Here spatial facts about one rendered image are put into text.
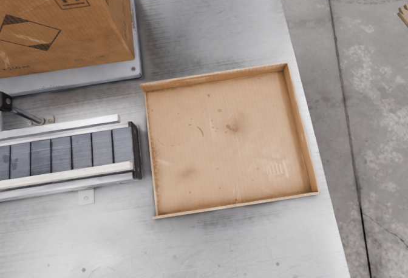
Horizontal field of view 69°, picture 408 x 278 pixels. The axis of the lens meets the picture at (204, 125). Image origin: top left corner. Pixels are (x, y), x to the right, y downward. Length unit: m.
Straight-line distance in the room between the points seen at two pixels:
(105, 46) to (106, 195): 0.29
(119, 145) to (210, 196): 0.20
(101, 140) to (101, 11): 0.23
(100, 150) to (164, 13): 0.34
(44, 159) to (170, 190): 0.24
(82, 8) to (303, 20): 1.40
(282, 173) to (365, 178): 1.01
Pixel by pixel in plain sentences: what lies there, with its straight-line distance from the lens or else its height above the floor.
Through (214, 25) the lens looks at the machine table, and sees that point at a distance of 0.70.
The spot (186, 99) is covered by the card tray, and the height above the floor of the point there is 0.83.
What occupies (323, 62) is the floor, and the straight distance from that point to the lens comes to 1.68.
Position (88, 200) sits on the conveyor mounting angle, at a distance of 0.63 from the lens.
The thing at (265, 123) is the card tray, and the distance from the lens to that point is 0.61.
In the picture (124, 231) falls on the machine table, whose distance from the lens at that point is 0.61.
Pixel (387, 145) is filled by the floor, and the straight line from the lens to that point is 1.65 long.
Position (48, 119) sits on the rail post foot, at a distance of 0.70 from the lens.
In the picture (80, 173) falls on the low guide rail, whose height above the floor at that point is 0.92.
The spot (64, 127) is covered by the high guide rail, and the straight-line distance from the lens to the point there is 0.53.
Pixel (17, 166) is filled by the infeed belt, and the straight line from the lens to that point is 0.65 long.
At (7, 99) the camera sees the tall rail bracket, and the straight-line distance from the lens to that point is 0.60.
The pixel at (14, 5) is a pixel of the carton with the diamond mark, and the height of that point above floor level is 1.06.
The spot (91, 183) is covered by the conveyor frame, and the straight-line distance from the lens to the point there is 0.58.
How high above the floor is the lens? 1.41
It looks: 75 degrees down
